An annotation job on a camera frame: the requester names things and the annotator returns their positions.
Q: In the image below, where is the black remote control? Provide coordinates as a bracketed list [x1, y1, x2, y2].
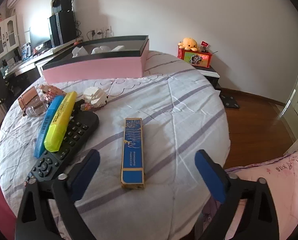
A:
[24, 111, 99, 185]

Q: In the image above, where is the yellow highlighter pen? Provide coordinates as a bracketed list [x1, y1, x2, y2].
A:
[44, 91, 77, 152]

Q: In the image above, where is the black floor scale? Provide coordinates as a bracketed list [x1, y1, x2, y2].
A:
[220, 94, 240, 109]

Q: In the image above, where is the pink open box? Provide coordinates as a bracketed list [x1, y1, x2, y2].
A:
[42, 35, 149, 83]

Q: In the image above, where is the black white low cabinet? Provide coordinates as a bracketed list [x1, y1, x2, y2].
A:
[195, 66, 221, 90]

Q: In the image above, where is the blue highlighter pen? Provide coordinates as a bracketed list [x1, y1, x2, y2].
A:
[34, 95, 64, 159]

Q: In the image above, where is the red printed storage box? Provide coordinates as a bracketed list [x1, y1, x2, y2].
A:
[178, 48, 213, 68]

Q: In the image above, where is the white desk with drawers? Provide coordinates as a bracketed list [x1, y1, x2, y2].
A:
[3, 37, 83, 79]

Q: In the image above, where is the black computer monitor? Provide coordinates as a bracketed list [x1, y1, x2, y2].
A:
[29, 26, 52, 53]

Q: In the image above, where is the black computer tower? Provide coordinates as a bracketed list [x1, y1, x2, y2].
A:
[49, 11, 76, 47]

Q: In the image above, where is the white glass door cabinet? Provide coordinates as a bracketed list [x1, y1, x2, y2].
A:
[0, 15, 20, 59]

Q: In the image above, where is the clear glass jar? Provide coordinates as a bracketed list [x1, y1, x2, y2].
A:
[18, 87, 47, 117]

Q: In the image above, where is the white brick toy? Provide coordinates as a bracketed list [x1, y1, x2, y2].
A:
[83, 87, 108, 109]

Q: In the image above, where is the white astronaut figure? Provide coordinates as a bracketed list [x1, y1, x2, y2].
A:
[92, 46, 112, 54]

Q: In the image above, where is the orange octopus plush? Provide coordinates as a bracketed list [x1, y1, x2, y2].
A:
[178, 37, 198, 51]

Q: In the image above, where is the white charger block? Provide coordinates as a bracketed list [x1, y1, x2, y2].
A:
[111, 45, 125, 52]

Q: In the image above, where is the blue gold slim box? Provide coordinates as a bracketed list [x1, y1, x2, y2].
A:
[121, 118, 145, 189]

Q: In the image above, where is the white striped quilt cover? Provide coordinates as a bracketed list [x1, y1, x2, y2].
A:
[0, 50, 231, 240]

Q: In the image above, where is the black speaker box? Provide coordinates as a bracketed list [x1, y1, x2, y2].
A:
[51, 0, 72, 15]

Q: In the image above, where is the white plug night light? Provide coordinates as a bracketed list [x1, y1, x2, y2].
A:
[72, 47, 89, 58]

